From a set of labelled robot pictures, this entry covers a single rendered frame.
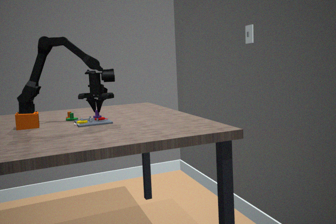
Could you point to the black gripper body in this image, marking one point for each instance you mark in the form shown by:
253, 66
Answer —
95, 89

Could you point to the green gear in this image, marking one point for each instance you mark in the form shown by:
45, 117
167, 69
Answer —
71, 117

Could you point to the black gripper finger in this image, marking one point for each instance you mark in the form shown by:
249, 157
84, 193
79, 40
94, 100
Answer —
99, 103
92, 104

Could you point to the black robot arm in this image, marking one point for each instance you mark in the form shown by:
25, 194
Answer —
45, 44

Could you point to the purple gear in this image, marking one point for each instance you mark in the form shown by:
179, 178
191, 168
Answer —
96, 114

